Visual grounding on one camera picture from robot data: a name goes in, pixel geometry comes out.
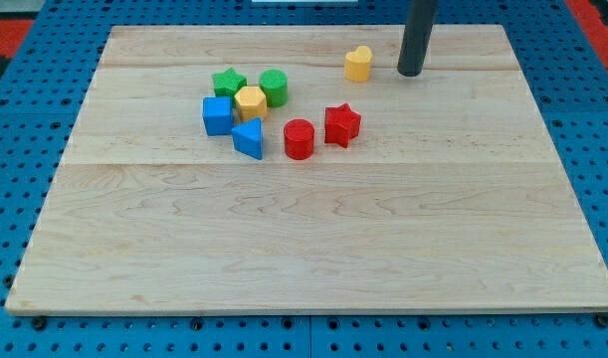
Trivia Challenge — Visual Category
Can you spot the yellow heart block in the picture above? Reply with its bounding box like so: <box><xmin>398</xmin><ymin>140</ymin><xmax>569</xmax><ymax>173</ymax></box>
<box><xmin>343</xmin><ymin>45</ymin><xmax>373</xmax><ymax>83</ymax></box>

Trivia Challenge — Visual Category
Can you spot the yellow hexagon block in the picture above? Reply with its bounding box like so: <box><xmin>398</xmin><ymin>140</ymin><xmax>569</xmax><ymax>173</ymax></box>
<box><xmin>234</xmin><ymin>87</ymin><xmax>268</xmax><ymax>122</ymax></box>

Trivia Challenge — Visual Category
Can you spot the red cylinder block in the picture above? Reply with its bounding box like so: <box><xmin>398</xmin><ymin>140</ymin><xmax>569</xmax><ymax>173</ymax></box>
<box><xmin>284</xmin><ymin>118</ymin><xmax>314</xmax><ymax>160</ymax></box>

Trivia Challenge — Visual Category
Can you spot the red star block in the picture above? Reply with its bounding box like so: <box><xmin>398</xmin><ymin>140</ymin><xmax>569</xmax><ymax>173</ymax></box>
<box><xmin>324</xmin><ymin>103</ymin><xmax>362</xmax><ymax>148</ymax></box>

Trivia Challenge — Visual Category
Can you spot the blue triangle block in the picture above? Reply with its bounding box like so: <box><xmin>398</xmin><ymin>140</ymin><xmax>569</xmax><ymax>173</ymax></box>
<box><xmin>232</xmin><ymin>117</ymin><xmax>263</xmax><ymax>160</ymax></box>

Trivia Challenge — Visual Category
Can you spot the light wooden board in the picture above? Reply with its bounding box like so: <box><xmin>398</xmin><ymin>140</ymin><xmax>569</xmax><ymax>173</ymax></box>
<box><xmin>5</xmin><ymin>25</ymin><xmax>608</xmax><ymax>316</ymax></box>

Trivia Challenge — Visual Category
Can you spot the green cylinder block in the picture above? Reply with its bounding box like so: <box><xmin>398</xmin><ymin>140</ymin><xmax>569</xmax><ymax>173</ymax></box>
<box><xmin>259</xmin><ymin>69</ymin><xmax>289</xmax><ymax>107</ymax></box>

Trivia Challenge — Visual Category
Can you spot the blue cube block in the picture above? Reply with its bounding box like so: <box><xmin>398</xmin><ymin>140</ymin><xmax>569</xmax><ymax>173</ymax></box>
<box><xmin>202</xmin><ymin>96</ymin><xmax>233</xmax><ymax>136</ymax></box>

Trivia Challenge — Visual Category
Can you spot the green star block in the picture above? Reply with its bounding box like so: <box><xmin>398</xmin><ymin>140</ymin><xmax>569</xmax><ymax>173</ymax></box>
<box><xmin>212</xmin><ymin>68</ymin><xmax>248</xmax><ymax>97</ymax></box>

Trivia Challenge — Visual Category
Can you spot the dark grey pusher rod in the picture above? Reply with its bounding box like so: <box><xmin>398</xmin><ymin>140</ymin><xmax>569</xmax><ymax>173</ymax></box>
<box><xmin>397</xmin><ymin>0</ymin><xmax>439</xmax><ymax>77</ymax></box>

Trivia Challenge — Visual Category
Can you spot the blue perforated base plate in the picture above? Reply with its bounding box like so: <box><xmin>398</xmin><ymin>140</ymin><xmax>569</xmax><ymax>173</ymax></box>
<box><xmin>0</xmin><ymin>1</ymin><xmax>608</xmax><ymax>357</ymax></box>

